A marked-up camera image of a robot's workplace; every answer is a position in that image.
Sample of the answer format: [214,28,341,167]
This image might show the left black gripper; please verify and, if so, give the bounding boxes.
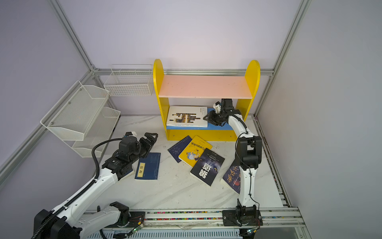
[130,132,157,164]

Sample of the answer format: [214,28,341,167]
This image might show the black wolf book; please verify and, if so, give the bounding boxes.
[190,149,225,186]

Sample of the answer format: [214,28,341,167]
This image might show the navy book yellow label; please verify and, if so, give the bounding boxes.
[135,152,161,180]

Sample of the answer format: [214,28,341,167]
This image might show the yellow pink blue bookshelf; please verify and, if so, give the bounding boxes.
[153,59,261,141]

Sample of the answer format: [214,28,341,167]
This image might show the white wire basket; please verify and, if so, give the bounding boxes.
[103,64,154,97]

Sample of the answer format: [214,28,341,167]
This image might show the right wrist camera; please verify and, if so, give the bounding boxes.
[213,102,221,114]

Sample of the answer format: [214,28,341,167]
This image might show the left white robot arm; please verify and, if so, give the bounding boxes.
[32,132,158,239]

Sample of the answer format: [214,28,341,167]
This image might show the navy bagua book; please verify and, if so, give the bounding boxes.
[168,136,192,163]

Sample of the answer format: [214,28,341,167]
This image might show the purple illustrated book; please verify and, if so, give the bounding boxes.
[220,163,241,194]

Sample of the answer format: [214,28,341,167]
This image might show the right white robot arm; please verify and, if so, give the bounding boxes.
[204,99,262,227]

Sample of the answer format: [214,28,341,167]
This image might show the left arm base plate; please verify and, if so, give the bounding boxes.
[117,211,146,228]

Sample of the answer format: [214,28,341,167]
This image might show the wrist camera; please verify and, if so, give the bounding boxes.
[125,131,137,136]
[213,102,221,114]

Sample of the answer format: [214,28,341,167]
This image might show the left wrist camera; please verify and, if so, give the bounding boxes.
[125,131,137,136]

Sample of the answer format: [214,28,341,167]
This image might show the white mesh two-tier rack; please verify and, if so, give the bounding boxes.
[40,81,120,158]

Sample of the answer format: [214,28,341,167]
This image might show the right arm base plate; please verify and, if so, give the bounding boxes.
[222,208,263,227]

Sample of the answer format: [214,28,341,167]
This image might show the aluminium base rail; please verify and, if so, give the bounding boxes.
[74,207,311,239]

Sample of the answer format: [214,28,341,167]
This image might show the yellow cartoon book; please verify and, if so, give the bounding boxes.
[179,136,212,167]

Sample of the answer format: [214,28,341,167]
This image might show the white book brown bars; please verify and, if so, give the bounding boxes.
[166,106,208,128]

